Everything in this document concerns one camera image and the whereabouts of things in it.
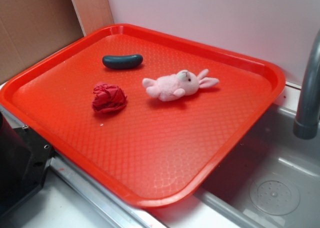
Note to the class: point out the pink plush bunny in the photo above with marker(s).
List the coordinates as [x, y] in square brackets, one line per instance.
[175, 86]

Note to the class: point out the grey faucet spout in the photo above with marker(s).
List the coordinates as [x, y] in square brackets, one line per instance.
[308, 111]

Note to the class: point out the grey toy sink basin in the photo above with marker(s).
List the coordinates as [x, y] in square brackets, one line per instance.
[271, 179]

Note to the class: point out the crumpled red cloth ball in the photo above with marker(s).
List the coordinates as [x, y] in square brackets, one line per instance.
[108, 98]

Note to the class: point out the brown cardboard panel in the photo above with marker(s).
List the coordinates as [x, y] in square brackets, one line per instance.
[31, 30]

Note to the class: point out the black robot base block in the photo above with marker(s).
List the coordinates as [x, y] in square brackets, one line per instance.
[24, 161]

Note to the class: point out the dark green toy cucumber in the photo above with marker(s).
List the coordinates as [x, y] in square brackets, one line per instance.
[122, 62]

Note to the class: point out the red plastic tray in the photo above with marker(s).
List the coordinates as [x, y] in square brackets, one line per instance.
[150, 153]

